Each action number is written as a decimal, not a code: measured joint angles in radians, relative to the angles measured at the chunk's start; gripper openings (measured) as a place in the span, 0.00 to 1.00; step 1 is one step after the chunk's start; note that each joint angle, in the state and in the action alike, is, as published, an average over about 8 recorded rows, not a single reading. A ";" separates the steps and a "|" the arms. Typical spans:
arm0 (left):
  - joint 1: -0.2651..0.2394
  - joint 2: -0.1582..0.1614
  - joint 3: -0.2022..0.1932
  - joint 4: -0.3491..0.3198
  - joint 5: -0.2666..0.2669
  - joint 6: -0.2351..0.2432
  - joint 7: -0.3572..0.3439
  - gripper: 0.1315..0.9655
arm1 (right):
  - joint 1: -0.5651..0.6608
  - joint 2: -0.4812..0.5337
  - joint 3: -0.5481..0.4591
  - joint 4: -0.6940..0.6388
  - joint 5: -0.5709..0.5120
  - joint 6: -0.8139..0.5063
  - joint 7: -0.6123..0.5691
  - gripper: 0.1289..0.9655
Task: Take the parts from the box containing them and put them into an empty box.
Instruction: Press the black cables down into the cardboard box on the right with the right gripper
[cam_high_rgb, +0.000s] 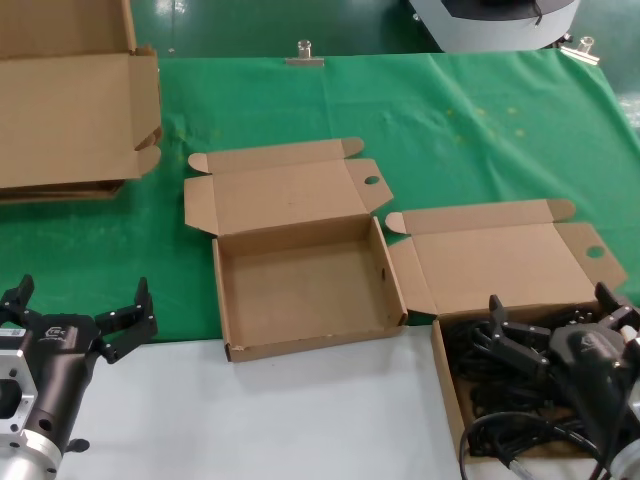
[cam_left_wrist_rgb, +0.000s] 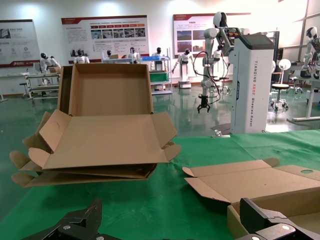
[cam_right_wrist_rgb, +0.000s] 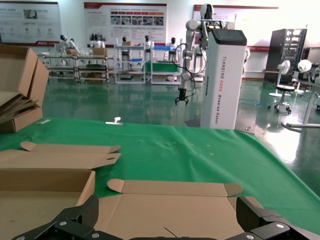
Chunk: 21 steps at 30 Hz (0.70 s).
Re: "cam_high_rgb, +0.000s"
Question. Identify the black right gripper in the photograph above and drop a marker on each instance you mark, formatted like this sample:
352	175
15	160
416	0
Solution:
590	365

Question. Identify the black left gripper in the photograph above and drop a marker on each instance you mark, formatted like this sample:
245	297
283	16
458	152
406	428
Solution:
60	380

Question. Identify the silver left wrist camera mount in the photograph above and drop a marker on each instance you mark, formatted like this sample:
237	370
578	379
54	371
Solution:
15	365

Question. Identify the white wheeled robot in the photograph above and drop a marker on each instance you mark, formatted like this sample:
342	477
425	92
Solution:
500	30

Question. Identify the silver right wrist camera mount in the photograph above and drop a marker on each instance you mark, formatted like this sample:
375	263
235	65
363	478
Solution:
636	390

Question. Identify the open brown cardboard box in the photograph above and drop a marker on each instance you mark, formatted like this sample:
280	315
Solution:
500	260
300	290

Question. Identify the large open cardboard box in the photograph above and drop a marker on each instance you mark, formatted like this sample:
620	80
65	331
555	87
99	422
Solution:
65	115

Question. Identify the green table cloth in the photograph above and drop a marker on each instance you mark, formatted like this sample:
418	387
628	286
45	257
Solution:
450	150

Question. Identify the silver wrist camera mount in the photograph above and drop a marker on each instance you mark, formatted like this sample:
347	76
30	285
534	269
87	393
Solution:
15	365
636	390

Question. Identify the silver binder clip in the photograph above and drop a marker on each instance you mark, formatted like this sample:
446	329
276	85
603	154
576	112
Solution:
305	61
582	52

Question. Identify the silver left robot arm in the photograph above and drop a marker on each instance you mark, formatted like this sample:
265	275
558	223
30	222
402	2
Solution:
25	460

